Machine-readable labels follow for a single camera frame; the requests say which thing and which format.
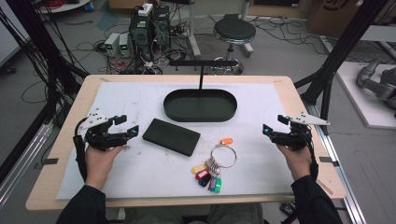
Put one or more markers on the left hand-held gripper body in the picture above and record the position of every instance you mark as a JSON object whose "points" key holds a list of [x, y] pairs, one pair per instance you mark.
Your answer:
{"points": [[102, 138]]}

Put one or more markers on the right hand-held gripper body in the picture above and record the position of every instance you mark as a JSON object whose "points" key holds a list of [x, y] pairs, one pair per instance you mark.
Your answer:
{"points": [[295, 138]]}

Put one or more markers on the person's left hand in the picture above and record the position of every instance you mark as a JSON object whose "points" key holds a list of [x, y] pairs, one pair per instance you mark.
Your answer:
{"points": [[101, 168]]}

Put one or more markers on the person's right hand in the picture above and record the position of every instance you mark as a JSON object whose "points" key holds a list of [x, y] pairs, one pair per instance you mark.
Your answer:
{"points": [[295, 163]]}

